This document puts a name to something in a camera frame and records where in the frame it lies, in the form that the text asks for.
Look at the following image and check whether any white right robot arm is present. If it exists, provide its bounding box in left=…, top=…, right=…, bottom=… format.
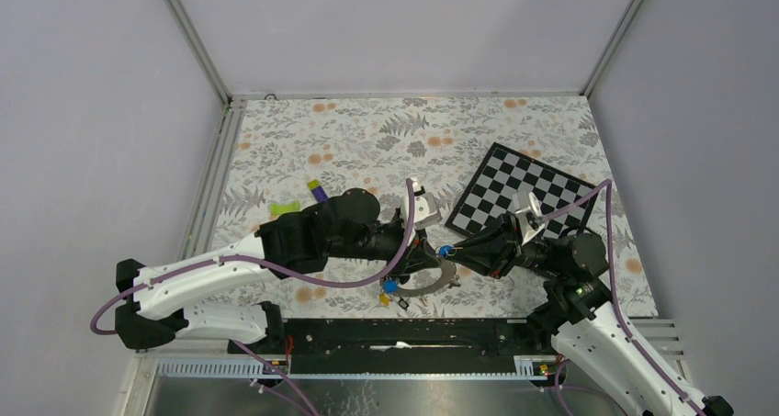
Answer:
left=443, top=191, right=734, bottom=415

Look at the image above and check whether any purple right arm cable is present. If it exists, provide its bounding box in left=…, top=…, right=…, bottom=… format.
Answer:
left=536, top=178, right=719, bottom=416

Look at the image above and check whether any black front rail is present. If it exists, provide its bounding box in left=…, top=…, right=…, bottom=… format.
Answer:
left=246, top=318, right=554, bottom=355

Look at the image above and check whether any purple yellow marker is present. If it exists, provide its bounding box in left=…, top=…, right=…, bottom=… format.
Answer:
left=307, top=180, right=329, bottom=203

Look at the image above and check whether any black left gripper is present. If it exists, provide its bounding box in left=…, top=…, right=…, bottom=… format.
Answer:
left=329, top=218, right=443, bottom=283

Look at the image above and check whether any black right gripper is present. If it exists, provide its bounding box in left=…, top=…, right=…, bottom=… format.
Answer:
left=443, top=211, right=564, bottom=277

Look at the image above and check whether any green marker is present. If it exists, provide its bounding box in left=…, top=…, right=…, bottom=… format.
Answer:
left=269, top=201, right=300, bottom=217

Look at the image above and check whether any black white chessboard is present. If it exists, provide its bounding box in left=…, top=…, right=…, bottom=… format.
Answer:
left=445, top=142, right=594, bottom=237

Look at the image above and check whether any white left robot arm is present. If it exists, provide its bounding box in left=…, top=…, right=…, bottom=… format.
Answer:
left=105, top=179, right=457, bottom=353

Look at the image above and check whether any blue key tag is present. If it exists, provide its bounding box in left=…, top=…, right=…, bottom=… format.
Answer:
left=436, top=245, right=457, bottom=258

